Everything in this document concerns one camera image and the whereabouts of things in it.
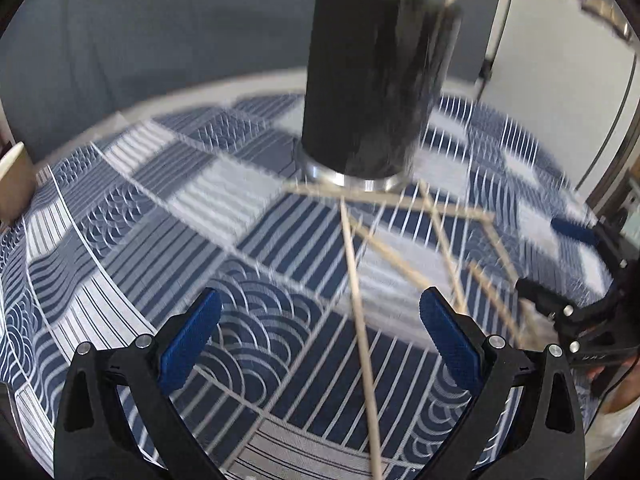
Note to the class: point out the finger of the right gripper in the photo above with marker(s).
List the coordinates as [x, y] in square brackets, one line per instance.
[542, 294]
[607, 242]

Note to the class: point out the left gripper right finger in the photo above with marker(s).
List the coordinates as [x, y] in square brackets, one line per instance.
[546, 437]

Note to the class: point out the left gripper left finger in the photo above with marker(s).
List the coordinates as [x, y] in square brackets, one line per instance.
[93, 439]

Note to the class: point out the person's right hand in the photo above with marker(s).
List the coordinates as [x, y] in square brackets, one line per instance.
[625, 392]

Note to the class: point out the blue white patterned tablecloth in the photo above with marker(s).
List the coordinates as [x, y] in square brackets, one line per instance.
[125, 232]

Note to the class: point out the metal pot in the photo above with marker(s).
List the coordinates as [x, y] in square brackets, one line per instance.
[607, 14]

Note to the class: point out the beige ceramic mug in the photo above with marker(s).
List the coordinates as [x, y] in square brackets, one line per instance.
[17, 183]

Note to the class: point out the black cylindrical utensil holder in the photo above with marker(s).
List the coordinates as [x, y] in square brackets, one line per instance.
[374, 74]

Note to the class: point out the grey cloth backdrop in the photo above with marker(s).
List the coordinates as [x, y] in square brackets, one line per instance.
[67, 64]

